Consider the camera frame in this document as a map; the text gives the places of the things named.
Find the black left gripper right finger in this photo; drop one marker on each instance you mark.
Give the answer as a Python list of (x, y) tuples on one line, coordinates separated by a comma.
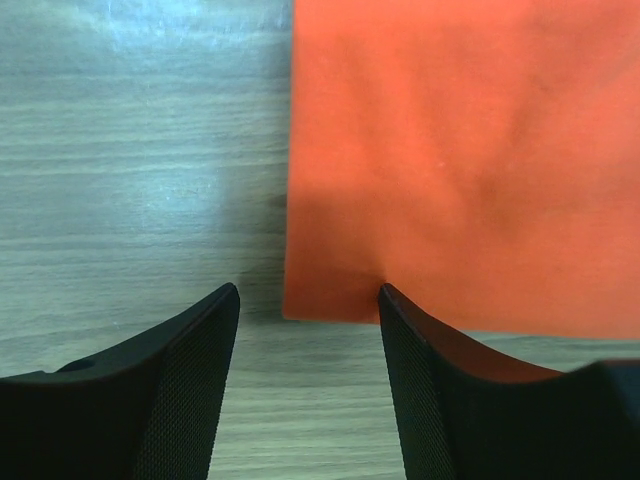
[(466, 411)]

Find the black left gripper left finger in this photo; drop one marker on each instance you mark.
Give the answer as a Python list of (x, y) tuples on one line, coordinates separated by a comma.
[(146, 408)]

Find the orange t-shirt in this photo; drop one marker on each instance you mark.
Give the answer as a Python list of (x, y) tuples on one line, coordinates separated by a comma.
[(480, 156)]

